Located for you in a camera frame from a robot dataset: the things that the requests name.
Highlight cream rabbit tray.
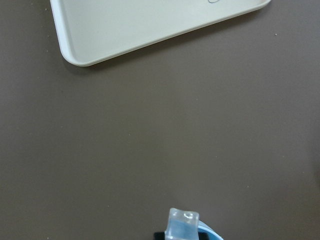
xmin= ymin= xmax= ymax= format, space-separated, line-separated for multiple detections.
xmin=50 ymin=0 xmax=268 ymax=67

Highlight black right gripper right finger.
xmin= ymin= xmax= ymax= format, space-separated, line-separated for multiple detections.
xmin=198 ymin=232 xmax=210 ymax=240

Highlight clear ice cube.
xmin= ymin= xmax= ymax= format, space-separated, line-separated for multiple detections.
xmin=164 ymin=207 xmax=200 ymax=240

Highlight light blue cup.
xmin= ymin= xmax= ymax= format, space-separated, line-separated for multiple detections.
xmin=198 ymin=220 xmax=223 ymax=240

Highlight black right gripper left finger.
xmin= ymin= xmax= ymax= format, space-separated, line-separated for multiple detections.
xmin=153 ymin=232 xmax=166 ymax=240

